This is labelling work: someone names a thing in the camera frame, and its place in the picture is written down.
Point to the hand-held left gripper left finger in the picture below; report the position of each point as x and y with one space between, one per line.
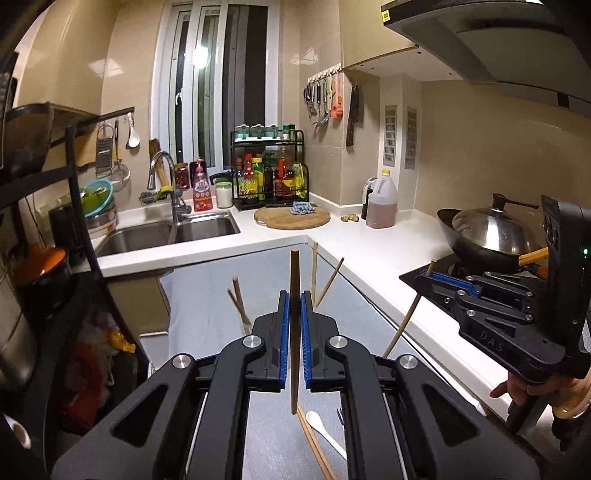
285 323

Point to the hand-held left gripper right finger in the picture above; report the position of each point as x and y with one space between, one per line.
307 323

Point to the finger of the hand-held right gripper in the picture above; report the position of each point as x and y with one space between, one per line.
450 282
489 309

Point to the wooden chopstick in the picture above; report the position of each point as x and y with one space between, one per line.
241 304
330 281
315 272
401 327
294 323
234 302

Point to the row of wooden chopsticks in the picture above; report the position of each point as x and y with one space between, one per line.
316 447

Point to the person's right forearm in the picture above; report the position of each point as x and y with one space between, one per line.
575 429

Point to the person's right hand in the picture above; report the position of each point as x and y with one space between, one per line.
512 386

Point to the steel wok lid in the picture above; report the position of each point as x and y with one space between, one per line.
494 230

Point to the grey speckled table mat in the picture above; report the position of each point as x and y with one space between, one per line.
203 300

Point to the round wooden cutting board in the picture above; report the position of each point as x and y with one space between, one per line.
281 221

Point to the plastic oil jug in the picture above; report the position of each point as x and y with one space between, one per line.
382 203

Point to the ginger pieces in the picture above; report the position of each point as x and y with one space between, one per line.
350 218

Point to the blue dish cloth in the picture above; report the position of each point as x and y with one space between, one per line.
303 207

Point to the white jar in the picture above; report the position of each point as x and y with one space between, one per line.
223 196

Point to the row of sauce bottles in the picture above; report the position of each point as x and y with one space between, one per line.
268 177

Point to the red detergent bottle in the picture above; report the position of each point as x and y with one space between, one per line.
201 189

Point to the yellow plastic bag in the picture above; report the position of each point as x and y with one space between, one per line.
122 341

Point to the black spice rack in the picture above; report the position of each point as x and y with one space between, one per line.
233 166

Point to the chrome faucet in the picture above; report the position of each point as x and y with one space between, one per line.
174 194

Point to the stainless steel sink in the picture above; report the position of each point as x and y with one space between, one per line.
138 235

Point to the red jar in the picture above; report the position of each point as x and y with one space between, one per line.
182 176

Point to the cleaver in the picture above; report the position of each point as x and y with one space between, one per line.
352 124

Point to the row of spice jars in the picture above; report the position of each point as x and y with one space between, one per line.
258 131

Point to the red plastic bags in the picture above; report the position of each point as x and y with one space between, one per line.
90 374

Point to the wooden spatula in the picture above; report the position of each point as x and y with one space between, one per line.
159 161

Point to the steel basin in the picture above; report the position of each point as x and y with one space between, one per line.
101 219

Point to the metal mesh strainer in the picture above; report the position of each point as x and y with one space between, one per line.
121 177

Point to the set of hanging kitchen tools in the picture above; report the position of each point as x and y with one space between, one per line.
323 101

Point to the green colander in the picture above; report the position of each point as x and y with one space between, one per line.
97 196

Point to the black kettle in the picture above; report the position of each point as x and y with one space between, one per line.
64 235

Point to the white ladle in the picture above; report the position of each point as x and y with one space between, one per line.
133 138

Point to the black metal shelf rack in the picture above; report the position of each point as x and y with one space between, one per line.
78 194

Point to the black pot with orange lid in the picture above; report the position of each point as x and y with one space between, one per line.
44 277

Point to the range hood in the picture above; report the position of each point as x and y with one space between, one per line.
498 41

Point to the metal grater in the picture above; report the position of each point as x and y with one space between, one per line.
104 154

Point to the window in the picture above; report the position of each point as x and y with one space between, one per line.
217 83

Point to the stainless steel stacked pot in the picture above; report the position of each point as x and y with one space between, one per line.
16 341

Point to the white cup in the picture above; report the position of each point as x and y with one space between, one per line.
18 431

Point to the brown bowl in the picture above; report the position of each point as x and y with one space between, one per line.
27 134

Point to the black appliance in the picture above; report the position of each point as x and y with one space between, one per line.
7 92

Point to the white plastic frame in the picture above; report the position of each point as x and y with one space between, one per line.
154 341

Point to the white wall vent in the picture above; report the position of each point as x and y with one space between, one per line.
390 136
411 138

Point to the white hook rail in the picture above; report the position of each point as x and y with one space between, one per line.
323 71

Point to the wall cabinet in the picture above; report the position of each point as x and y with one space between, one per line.
369 32

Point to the black hook rail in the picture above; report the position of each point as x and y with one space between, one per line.
115 114

